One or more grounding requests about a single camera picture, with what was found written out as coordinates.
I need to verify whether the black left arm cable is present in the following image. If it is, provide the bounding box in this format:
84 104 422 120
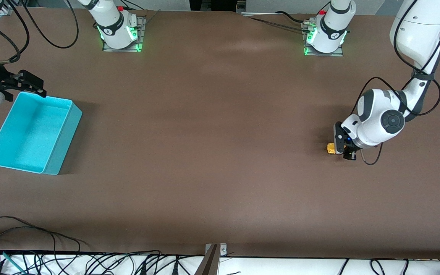
351 0 440 166

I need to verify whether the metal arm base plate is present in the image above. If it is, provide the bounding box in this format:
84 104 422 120
302 21 345 57
102 16 146 53

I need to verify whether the turquoise plastic bin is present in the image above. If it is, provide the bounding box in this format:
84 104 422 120
0 92 83 176

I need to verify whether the brown table cover sheet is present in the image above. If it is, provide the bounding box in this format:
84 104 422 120
0 7 440 260

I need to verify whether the grey metal strip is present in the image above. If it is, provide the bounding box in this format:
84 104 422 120
241 11 282 18

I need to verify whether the thick black looping cable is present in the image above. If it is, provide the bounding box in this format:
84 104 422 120
18 0 80 49

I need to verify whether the black box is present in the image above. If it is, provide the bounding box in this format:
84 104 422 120
189 0 248 12

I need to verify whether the long black floor cable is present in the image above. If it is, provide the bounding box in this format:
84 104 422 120
0 216 82 275

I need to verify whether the teal thin cable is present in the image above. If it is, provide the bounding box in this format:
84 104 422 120
2 251 26 274

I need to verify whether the black base supply cable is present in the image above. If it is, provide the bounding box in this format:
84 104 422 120
243 11 313 34

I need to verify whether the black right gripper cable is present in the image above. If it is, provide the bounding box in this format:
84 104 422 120
0 0 30 65

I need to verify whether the metal clamp bracket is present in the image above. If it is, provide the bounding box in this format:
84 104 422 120
205 243 228 257

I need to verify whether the grey metal camera post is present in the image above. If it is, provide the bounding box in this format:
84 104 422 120
194 244 221 275

